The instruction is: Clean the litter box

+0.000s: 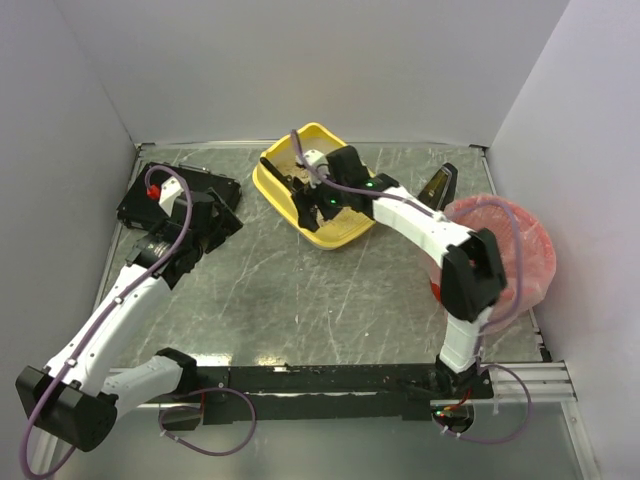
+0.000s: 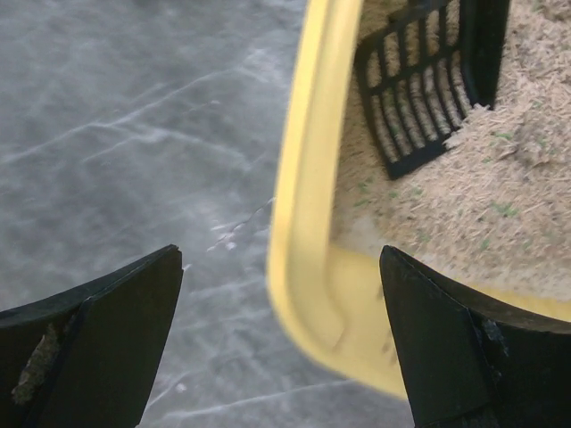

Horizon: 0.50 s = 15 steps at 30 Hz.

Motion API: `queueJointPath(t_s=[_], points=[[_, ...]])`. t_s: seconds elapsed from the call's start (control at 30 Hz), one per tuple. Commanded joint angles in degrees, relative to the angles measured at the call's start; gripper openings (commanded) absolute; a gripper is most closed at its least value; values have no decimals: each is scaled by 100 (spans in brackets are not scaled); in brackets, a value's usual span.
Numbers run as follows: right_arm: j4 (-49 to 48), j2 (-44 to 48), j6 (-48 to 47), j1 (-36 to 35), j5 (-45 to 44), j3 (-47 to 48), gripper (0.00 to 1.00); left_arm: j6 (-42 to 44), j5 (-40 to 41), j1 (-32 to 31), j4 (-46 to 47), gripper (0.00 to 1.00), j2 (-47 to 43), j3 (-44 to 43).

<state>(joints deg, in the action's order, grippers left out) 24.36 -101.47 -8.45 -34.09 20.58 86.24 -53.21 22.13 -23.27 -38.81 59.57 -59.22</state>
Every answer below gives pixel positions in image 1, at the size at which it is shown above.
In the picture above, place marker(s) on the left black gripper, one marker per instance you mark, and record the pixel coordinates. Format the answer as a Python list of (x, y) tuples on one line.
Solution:
[(220, 220)]

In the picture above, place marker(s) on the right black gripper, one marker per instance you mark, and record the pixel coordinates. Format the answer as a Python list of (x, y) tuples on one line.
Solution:
[(310, 201)]

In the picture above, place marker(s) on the black litter scoop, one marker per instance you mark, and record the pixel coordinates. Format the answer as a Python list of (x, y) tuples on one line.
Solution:
[(291, 183)]

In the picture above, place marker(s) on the yellow litter box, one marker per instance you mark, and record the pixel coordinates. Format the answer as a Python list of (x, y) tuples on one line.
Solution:
[(282, 151)]

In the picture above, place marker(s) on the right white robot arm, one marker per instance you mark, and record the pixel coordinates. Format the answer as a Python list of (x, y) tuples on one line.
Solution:
[(472, 273)]

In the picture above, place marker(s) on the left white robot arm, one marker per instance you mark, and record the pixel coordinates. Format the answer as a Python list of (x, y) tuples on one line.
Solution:
[(73, 397)]

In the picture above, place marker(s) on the cat litter pellets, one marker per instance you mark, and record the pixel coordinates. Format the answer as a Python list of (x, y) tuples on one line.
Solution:
[(332, 234)]

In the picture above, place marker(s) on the black flat box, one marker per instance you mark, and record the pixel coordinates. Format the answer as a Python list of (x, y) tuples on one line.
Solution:
[(138, 211)]

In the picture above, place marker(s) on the black metronome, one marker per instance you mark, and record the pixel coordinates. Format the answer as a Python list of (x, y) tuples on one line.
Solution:
[(440, 190)]

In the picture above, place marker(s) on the red basket with bag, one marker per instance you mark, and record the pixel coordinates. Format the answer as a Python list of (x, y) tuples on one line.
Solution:
[(526, 250)]

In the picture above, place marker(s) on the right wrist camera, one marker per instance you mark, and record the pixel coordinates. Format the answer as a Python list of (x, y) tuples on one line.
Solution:
[(315, 163)]

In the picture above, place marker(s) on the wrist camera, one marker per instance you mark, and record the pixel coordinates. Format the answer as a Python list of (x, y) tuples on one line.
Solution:
[(315, 163), (167, 192)]

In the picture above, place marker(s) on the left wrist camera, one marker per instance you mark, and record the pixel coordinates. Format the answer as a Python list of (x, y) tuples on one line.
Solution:
[(167, 192)]

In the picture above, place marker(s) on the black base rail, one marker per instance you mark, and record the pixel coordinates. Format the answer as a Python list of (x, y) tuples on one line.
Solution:
[(314, 392)]

